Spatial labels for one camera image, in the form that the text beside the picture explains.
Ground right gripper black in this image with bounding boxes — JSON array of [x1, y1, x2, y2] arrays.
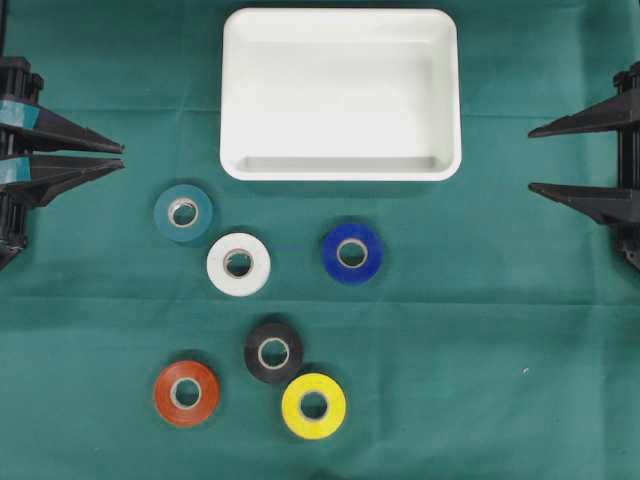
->
[[528, 62, 639, 269]]

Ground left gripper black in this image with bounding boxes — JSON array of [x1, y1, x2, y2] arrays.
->
[[0, 55, 126, 271]]

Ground teal tape roll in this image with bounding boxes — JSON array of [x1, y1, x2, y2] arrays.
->
[[153, 184, 213, 243]]

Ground blue tape roll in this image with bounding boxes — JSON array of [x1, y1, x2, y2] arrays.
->
[[322, 223, 383, 285]]

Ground black tape roll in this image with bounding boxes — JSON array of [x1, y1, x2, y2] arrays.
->
[[244, 322, 304, 384]]

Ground white tape roll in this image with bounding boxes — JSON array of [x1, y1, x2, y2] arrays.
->
[[206, 233, 271, 297]]

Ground white plastic tray case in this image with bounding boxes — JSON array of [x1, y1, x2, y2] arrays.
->
[[219, 8, 462, 182]]

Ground orange tape roll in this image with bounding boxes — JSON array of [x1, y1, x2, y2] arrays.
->
[[153, 360, 220, 428]]

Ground yellow tape roll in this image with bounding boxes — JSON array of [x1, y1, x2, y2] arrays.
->
[[281, 373, 347, 440]]

